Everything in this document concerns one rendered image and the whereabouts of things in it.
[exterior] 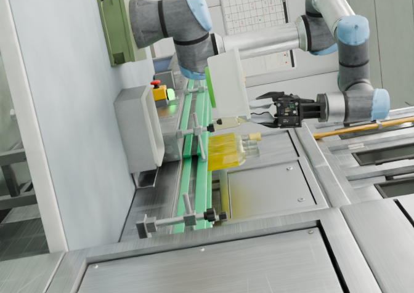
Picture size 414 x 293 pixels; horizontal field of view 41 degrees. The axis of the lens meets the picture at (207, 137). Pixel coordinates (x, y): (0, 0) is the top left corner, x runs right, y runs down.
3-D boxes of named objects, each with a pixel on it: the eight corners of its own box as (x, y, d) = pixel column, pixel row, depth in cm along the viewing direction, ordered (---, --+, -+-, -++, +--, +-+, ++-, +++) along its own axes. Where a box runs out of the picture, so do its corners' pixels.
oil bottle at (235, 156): (186, 175, 191) (247, 165, 190) (183, 160, 190) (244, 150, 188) (187, 169, 197) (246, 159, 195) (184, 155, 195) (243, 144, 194)
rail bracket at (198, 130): (183, 165, 181) (220, 159, 181) (172, 117, 176) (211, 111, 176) (183, 162, 184) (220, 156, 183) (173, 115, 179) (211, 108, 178)
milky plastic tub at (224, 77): (199, 52, 125) (237, 45, 124) (204, 52, 147) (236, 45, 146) (214, 127, 127) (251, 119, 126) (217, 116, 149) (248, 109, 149)
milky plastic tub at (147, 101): (132, 173, 162) (160, 168, 162) (114, 101, 156) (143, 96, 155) (139, 154, 179) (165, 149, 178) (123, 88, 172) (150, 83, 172)
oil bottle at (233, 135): (188, 158, 208) (244, 148, 207) (186, 144, 206) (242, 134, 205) (189, 153, 213) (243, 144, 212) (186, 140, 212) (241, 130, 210)
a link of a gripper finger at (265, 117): (237, 116, 132) (275, 113, 132) (236, 112, 138) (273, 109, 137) (238, 128, 133) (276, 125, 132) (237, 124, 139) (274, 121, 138)
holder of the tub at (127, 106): (134, 190, 164) (159, 186, 164) (113, 102, 156) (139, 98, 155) (142, 169, 180) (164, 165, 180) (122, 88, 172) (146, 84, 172)
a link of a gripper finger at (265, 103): (236, 101, 131) (275, 100, 131) (236, 98, 137) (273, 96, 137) (237, 114, 132) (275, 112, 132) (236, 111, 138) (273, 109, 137)
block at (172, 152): (161, 164, 181) (182, 160, 181) (154, 138, 178) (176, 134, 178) (162, 160, 185) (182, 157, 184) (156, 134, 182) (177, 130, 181)
